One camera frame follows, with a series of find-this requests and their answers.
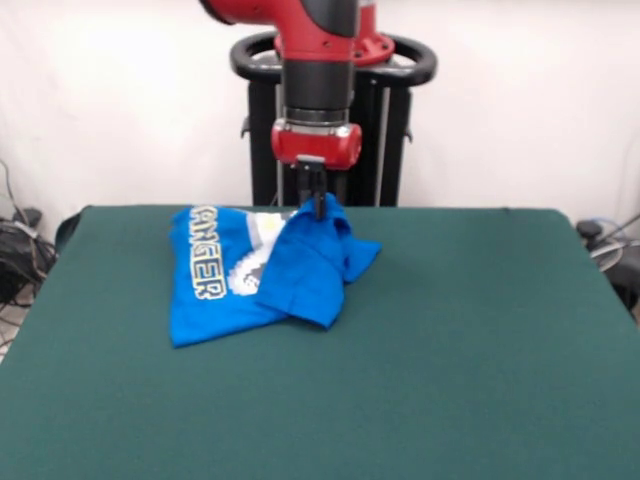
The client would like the blue printed T-shirt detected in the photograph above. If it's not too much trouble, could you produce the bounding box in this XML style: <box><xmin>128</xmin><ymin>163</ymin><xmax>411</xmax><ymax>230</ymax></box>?
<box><xmin>167</xmin><ymin>193</ymin><xmax>384</xmax><ymax>350</ymax></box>

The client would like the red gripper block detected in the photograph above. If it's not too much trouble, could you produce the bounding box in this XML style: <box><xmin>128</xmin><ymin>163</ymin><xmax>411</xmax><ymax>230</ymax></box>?
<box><xmin>271</xmin><ymin>119</ymin><xmax>363</xmax><ymax>222</ymax></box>

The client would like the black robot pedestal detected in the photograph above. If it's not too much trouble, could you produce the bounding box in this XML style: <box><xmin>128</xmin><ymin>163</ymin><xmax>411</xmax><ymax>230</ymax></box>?
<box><xmin>229</xmin><ymin>30</ymin><xmax>440</xmax><ymax>207</ymax></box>

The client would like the black cable tangle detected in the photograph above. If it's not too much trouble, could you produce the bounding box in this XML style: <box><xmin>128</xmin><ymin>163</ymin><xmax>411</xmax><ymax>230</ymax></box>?
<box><xmin>0</xmin><ymin>159</ymin><xmax>60</xmax><ymax>351</ymax></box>

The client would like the dark green table cloth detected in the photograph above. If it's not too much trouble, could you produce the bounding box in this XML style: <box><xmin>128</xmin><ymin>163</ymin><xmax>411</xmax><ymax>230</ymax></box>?
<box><xmin>0</xmin><ymin>204</ymin><xmax>640</xmax><ymax>480</ymax></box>

